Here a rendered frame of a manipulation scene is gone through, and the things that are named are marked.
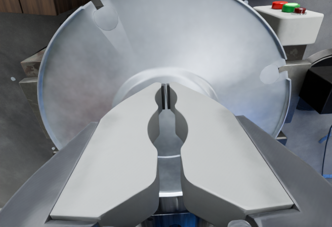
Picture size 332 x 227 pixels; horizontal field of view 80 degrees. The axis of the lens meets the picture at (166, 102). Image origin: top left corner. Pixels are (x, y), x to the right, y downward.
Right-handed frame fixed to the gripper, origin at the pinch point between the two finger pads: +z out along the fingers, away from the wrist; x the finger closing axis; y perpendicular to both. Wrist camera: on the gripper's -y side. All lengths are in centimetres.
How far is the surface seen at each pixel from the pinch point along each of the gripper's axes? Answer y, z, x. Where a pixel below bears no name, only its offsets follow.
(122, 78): 3.8, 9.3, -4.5
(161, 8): -2.9, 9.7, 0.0
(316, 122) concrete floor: 78, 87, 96
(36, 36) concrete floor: 17, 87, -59
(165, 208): 28.6, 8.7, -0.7
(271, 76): 4.4, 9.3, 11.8
